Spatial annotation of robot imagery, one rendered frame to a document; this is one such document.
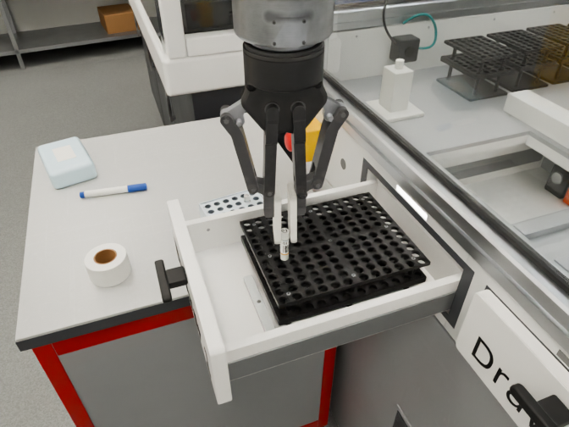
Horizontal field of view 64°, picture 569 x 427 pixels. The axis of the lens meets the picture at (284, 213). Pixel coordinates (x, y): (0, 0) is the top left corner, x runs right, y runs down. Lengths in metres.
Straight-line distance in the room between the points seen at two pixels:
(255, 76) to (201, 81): 0.93
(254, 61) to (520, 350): 0.41
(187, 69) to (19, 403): 1.14
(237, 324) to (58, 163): 0.64
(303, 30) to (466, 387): 0.54
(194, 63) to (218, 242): 0.70
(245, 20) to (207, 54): 0.94
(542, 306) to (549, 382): 0.08
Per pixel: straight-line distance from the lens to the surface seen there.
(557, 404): 0.56
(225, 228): 0.74
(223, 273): 0.71
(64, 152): 1.16
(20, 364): 1.83
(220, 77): 1.37
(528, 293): 0.57
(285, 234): 0.55
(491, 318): 0.60
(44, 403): 1.71
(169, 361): 0.94
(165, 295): 0.59
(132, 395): 1.01
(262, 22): 0.40
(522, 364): 0.59
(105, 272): 0.82
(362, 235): 0.68
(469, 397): 0.74
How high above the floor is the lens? 1.34
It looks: 38 degrees down
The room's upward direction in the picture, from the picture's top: straight up
